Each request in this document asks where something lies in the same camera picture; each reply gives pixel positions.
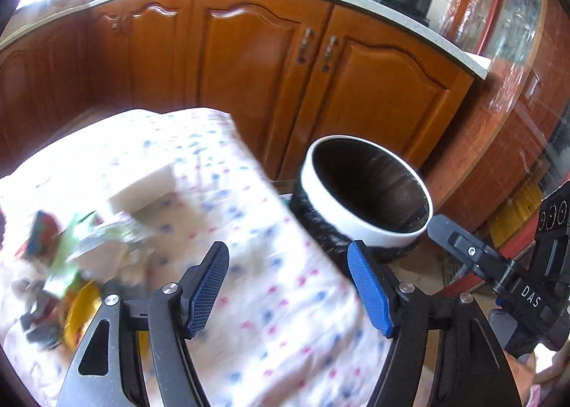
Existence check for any red and blue snack packet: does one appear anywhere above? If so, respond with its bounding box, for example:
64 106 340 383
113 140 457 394
15 210 63 261

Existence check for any wooden framed glass door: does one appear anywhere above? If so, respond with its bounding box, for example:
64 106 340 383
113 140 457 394
439 0 570 234

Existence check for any dark grey wrapper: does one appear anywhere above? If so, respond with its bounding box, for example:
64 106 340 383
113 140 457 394
13 278 63 350

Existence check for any white round trash bin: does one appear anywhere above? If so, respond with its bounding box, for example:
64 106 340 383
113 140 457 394
289 135 434 263

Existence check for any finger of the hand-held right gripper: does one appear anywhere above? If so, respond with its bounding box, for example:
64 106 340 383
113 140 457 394
427 214 509 291

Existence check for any black trash bag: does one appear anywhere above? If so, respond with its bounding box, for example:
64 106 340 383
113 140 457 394
289 182 419 263

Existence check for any wooden cabinet door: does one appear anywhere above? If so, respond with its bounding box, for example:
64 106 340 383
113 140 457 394
277 4 473 221
195 0 334 180
87 0 199 114
0 10 92 167

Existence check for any yellow ribbed object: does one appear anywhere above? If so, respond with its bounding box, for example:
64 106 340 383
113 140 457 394
485 189 545 249

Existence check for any metal cabinet handle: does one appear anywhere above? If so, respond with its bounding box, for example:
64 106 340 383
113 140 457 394
321 35 340 73
297 28 315 65

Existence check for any white dotted tablecloth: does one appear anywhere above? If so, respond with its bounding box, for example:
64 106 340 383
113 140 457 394
0 108 428 407

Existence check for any white foam block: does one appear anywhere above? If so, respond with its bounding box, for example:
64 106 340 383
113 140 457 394
107 162 179 216

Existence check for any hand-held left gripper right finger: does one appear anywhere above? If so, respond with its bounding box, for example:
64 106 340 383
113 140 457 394
347 240 523 407

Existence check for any person's right forearm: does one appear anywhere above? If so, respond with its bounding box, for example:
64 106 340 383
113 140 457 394
508 347 565 407

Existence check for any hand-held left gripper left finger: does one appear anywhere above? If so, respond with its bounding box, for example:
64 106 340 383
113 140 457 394
56 241 230 407

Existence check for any white tissue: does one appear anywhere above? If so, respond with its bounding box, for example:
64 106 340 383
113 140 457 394
67 242 156 287

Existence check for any yellow plastic wrapper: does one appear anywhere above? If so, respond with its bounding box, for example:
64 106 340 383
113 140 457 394
62 280 103 350

